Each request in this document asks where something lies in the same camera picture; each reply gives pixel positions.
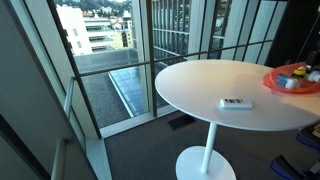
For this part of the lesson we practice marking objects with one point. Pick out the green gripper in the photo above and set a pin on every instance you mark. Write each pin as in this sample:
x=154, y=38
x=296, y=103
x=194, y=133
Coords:
x=312, y=60

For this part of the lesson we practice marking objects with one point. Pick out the white pill bottle orange label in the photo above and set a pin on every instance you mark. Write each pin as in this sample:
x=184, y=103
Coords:
x=314, y=76

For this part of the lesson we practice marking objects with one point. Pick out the red plastic bag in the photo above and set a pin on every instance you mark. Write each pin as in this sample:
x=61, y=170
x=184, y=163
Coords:
x=307, y=87

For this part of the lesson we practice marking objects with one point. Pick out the yellow cap bottle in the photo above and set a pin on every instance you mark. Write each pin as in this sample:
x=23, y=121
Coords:
x=299, y=74

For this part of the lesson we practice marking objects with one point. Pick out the white bottle blue label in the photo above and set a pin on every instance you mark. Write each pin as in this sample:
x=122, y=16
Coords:
x=286, y=82

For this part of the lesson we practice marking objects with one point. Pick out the white remote control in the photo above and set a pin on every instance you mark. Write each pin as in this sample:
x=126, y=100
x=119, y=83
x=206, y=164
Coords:
x=236, y=103

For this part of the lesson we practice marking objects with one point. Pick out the blue black equipment base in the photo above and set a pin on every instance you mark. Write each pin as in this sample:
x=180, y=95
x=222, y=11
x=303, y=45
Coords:
x=303, y=163

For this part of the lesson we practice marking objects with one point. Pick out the black floor vent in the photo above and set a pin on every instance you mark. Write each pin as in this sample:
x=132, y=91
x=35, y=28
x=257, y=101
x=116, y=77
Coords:
x=180, y=122

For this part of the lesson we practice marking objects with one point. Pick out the round white pedestal table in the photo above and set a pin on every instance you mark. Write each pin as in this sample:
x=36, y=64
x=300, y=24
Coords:
x=196, y=88

